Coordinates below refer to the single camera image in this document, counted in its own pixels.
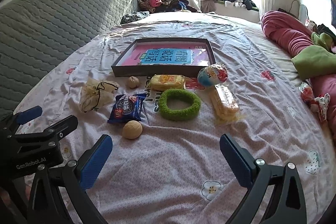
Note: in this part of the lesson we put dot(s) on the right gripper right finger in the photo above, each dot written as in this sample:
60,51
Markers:
287,202

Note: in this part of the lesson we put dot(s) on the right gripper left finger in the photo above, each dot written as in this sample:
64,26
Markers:
46,204

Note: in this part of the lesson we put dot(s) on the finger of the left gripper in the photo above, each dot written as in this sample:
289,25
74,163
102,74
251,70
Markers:
28,115
55,132

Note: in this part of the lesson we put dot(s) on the beige sheer drawstring pouch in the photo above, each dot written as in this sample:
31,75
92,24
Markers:
95,94

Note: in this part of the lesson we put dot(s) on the blue cookie packet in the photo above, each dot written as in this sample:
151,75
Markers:
127,108

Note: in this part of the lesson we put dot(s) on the walnut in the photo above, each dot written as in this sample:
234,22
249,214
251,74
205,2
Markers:
132,130
132,82

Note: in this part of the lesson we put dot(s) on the clear cracker stack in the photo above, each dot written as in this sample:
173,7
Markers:
225,106

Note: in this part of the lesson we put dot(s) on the yellow rice cracker packet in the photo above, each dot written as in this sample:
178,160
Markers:
163,82

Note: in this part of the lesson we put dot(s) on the surprise egg toy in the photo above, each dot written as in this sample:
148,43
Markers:
212,75

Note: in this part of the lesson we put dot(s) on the grey quilted headboard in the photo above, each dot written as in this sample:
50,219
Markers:
37,35

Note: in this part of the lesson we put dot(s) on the red white plush toy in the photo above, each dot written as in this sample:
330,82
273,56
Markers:
318,105

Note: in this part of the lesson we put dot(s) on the dark shallow box tray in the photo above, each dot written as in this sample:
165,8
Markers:
150,70

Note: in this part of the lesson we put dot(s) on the dark floral pillow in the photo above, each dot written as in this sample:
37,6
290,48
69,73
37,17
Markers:
134,16

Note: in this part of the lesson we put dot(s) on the green cloth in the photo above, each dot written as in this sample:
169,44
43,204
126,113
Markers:
317,59

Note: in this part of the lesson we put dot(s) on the clothes pile in corner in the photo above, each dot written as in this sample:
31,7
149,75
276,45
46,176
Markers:
157,6

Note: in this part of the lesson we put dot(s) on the pink rolled blanket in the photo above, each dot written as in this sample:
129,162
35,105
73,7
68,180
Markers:
292,36

